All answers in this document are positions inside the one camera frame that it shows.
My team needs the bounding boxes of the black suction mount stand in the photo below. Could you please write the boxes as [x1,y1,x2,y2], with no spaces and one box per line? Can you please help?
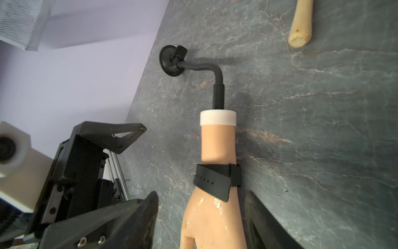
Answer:
[159,45,226,110]

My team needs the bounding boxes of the black wrist watch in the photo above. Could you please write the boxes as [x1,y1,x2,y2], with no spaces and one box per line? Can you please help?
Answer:
[193,164,242,202]

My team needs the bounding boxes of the green rake wooden handle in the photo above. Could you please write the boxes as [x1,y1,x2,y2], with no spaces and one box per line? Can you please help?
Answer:
[288,0,314,48]

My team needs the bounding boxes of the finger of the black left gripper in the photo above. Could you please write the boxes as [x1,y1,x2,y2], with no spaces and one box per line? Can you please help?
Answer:
[73,121,147,154]

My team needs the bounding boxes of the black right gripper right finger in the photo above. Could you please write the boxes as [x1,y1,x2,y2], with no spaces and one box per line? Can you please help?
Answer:
[245,191,303,249]

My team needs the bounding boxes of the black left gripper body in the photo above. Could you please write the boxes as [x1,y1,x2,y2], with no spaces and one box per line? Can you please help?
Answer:
[26,133,124,237]

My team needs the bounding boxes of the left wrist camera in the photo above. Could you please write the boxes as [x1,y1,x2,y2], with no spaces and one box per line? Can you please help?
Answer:
[1,121,53,213]

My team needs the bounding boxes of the mannequin hand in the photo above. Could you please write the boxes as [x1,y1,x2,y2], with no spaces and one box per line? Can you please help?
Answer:
[180,110,247,249]

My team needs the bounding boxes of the white wire side basket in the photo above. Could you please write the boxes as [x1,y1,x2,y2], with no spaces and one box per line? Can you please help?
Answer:
[1,0,55,51]

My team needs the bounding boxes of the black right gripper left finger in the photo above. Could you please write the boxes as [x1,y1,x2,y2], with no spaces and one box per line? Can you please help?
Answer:
[39,192,159,249]

